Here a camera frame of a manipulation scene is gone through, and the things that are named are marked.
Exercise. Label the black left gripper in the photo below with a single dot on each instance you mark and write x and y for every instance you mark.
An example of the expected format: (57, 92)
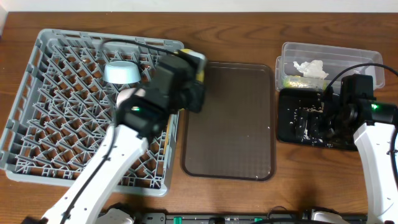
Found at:
(193, 94)

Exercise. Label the yellow plate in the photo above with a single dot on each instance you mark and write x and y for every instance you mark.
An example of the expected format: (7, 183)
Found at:
(197, 60)

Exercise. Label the light blue bowl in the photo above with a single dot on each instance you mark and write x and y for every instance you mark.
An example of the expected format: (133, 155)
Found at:
(121, 72)

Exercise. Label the colourful snack wrapper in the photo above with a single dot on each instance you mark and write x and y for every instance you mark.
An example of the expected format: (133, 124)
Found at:
(302, 82)

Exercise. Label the white paper napkin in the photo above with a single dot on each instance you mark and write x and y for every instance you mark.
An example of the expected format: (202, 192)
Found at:
(313, 69)

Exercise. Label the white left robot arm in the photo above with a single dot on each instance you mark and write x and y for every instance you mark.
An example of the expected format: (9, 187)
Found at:
(142, 113)

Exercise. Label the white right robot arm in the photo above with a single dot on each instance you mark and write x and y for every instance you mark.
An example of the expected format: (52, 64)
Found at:
(376, 144)

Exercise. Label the black waste tray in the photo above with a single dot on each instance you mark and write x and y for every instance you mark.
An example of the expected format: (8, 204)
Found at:
(298, 102)

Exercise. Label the grey dishwasher rack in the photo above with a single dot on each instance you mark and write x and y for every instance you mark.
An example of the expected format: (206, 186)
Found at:
(63, 106)

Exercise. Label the clear plastic waste bin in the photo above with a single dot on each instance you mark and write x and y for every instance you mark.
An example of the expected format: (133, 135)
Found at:
(335, 59)

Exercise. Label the wooden chopstick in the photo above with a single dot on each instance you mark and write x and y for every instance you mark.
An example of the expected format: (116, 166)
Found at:
(167, 135)

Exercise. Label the dark brown serving tray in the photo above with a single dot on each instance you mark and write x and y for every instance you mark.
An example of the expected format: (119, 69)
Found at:
(233, 137)

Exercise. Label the leftover rice food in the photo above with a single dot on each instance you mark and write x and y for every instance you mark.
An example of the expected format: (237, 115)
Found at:
(304, 127)

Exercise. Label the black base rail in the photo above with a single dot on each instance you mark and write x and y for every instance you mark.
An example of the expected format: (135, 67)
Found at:
(248, 218)

